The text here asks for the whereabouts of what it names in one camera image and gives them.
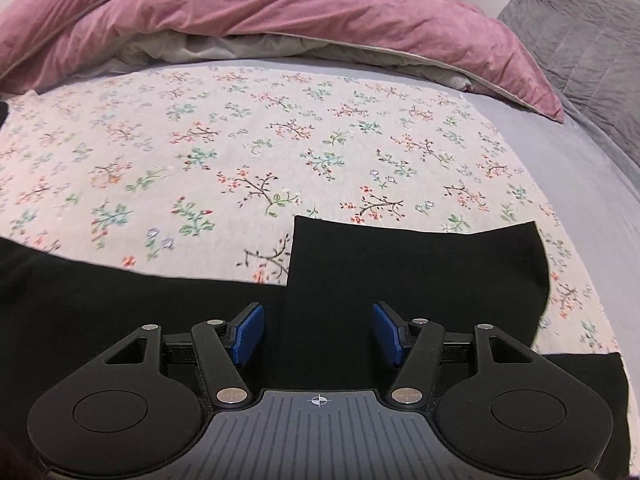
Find black pants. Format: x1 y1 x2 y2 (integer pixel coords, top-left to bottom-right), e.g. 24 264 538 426
1 216 639 479

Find floral white cloth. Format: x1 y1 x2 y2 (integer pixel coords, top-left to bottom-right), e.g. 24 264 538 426
1 64 617 353

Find grey bed sheet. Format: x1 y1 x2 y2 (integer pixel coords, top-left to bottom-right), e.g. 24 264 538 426
64 54 640 411

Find grey quilted pillow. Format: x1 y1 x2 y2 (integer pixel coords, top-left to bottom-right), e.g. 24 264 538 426
499 0 639 167

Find pink velvet duvet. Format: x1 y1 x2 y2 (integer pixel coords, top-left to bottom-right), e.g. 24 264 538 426
1 0 564 122

